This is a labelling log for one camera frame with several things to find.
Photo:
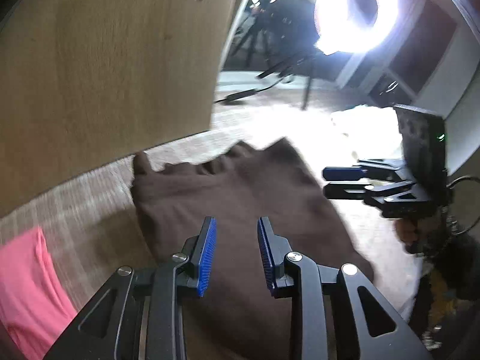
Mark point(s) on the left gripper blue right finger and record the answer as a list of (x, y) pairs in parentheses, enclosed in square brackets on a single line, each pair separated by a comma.
[(366, 326)]

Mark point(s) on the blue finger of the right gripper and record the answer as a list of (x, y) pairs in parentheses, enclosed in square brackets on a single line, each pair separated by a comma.
[(351, 173), (346, 190)]

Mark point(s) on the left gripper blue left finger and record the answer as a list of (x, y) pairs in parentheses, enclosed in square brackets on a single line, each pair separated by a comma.
[(141, 309)]

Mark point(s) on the brown fleece garment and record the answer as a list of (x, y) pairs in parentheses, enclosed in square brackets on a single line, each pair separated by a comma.
[(237, 318)]

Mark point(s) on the person right hand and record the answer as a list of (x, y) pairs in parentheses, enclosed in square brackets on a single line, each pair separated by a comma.
[(420, 236)]

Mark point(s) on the plaid beige table cloth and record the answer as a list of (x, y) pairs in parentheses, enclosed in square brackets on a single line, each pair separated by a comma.
[(90, 223)]

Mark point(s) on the folded pink shirt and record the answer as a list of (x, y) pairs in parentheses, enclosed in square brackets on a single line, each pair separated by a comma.
[(35, 308)]

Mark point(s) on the light wood board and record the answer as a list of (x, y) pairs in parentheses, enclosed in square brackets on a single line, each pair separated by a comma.
[(85, 82)]

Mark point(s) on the black inline cable switch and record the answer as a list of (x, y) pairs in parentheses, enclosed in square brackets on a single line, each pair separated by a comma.
[(240, 95)]

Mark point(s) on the bright ring light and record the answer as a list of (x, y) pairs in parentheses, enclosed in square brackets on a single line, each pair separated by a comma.
[(353, 26)]

